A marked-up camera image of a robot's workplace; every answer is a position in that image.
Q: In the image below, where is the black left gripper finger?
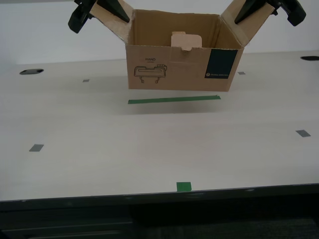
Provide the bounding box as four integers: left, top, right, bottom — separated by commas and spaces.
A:
67, 0, 97, 34
96, 0, 131, 23

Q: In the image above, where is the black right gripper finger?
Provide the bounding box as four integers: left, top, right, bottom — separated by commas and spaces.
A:
234, 0, 267, 25
265, 0, 307, 27

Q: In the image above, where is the brown cardboard box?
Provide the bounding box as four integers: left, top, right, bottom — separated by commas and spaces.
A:
89, 0, 277, 92

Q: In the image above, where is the green tape marker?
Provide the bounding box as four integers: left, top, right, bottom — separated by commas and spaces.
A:
176, 182, 192, 193
128, 95, 222, 105

